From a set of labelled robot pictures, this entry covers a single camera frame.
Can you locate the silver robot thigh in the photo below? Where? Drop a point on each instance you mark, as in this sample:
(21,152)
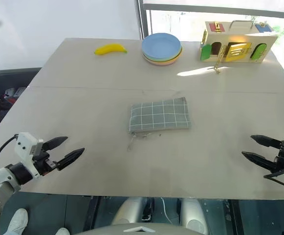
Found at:
(129,210)
(193,213)

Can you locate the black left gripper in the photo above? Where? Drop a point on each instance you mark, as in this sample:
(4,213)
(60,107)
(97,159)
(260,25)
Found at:
(45,165)

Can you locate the yellow plastic plate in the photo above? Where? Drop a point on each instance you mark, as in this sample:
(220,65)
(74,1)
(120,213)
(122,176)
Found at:
(177,57)

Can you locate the wooden lock toy box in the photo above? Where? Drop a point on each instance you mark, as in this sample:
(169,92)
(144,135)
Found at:
(239,36)

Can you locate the white shoe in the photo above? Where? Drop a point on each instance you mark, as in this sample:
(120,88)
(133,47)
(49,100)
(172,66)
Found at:
(17,221)
(62,231)

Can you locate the silver robot left thigh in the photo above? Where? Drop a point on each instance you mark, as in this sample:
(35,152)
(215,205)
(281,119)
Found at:
(129,210)

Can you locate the grey robot torso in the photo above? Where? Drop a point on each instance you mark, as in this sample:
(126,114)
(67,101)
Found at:
(139,230)

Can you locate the silver robot right thigh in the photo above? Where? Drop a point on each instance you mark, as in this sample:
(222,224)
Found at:
(193,213)

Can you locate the red and white boxes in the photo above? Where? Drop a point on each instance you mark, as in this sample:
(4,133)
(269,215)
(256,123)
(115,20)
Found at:
(14,94)

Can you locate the pink plastic plate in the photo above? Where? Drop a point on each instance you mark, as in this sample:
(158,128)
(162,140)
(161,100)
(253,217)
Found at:
(161,63)

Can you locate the grey checked fabric pouch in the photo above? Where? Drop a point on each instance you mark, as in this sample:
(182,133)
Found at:
(159,115)

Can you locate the green plastic plate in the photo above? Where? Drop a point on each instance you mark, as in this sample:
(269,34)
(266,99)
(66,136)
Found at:
(179,53)

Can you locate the grey window frame post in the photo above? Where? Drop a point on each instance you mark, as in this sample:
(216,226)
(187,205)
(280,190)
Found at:
(143,22)

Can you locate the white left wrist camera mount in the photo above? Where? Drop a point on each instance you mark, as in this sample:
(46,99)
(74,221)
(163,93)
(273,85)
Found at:
(25,144)

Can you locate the yellow toy banana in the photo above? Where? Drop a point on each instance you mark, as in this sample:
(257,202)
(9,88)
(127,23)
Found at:
(110,49)

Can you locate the black table leg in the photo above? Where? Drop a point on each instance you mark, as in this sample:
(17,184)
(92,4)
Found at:
(234,218)
(91,213)

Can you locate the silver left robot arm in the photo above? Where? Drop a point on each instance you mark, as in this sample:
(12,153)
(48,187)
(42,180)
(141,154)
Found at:
(0,181)

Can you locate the blue plastic plate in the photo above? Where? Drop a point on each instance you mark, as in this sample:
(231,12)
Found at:
(161,44)

